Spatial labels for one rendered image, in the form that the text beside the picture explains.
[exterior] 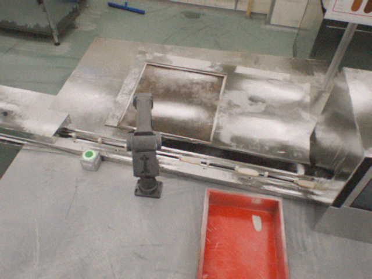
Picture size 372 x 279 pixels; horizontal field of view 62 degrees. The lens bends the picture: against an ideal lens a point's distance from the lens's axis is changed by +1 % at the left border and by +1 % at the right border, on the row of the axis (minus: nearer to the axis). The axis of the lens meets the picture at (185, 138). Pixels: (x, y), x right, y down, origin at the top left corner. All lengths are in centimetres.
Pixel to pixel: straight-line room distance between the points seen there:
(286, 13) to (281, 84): 292
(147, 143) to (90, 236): 55
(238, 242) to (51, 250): 74
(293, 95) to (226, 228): 88
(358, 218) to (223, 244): 53
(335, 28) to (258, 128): 150
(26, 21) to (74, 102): 244
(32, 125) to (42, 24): 257
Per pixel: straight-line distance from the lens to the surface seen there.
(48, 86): 359
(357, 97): 136
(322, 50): 302
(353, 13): 200
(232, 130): 162
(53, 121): 170
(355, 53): 308
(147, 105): 120
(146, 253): 131
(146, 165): 98
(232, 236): 135
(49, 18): 407
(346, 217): 139
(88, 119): 182
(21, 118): 178
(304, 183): 155
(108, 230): 137
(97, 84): 206
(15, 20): 437
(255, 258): 133
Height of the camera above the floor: 201
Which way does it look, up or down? 46 degrees down
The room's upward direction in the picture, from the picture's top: 4 degrees clockwise
